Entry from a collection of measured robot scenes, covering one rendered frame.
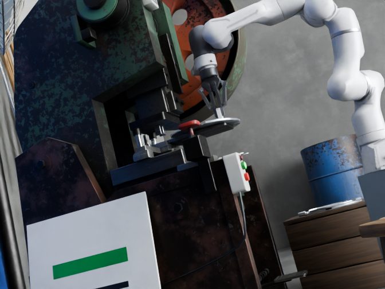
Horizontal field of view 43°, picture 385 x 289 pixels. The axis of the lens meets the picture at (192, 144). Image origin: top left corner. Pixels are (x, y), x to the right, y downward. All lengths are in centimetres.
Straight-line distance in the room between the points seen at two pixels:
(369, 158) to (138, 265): 91
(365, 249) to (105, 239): 106
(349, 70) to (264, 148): 345
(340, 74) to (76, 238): 113
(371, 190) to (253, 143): 354
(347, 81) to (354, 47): 14
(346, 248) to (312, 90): 330
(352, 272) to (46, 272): 121
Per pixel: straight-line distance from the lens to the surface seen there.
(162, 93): 198
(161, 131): 202
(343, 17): 196
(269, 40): 548
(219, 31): 191
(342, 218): 215
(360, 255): 217
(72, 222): 187
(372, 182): 184
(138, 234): 174
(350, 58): 192
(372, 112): 190
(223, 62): 236
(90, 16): 192
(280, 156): 524
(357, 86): 189
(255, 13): 194
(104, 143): 195
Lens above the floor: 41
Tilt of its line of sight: 10 degrees up
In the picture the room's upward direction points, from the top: 15 degrees counter-clockwise
